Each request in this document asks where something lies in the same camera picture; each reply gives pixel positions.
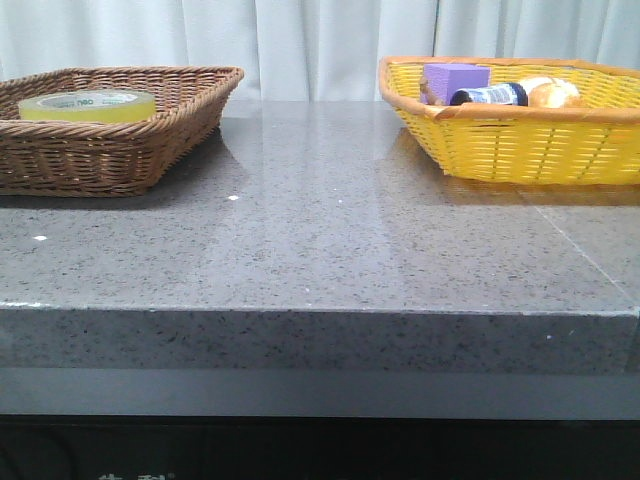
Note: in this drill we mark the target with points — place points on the yellow clear tape roll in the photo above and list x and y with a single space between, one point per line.
101 105

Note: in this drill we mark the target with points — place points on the small brown figurine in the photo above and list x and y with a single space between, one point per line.
432 92

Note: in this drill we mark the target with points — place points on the white curtain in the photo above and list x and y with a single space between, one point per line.
308 50

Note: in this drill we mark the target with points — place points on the purple foam block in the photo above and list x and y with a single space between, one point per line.
457 76

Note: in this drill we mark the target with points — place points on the dark bottle with label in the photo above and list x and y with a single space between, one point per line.
508 93

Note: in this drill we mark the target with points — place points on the bread roll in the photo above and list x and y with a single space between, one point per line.
551 92

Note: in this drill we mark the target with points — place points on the yellow woven basket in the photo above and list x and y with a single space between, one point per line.
597 143

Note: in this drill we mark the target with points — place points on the brown wicker basket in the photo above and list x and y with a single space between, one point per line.
80 159

